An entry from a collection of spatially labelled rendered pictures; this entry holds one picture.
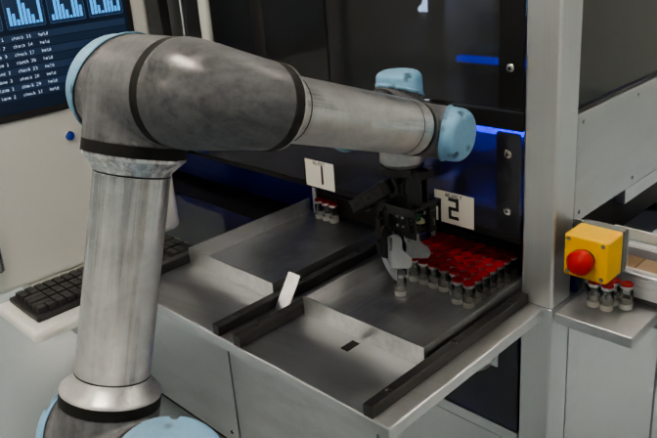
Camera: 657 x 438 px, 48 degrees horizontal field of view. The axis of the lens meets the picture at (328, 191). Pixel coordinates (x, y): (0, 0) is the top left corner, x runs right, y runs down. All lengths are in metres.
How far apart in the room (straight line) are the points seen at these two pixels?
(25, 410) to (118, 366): 2.01
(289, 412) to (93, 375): 1.16
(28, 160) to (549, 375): 1.14
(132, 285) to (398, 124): 0.37
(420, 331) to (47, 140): 0.93
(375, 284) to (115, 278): 0.65
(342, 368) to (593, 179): 0.53
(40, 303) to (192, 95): 0.97
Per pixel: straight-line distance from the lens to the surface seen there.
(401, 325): 1.23
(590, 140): 1.27
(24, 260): 1.75
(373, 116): 0.86
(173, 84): 0.72
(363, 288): 1.35
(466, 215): 1.31
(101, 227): 0.83
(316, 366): 1.15
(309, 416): 1.92
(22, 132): 1.69
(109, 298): 0.84
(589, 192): 1.31
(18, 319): 1.64
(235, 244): 1.58
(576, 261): 1.18
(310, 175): 1.55
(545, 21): 1.15
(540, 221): 1.23
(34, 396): 2.92
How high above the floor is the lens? 1.51
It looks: 20 degrees down
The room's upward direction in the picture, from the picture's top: 4 degrees counter-clockwise
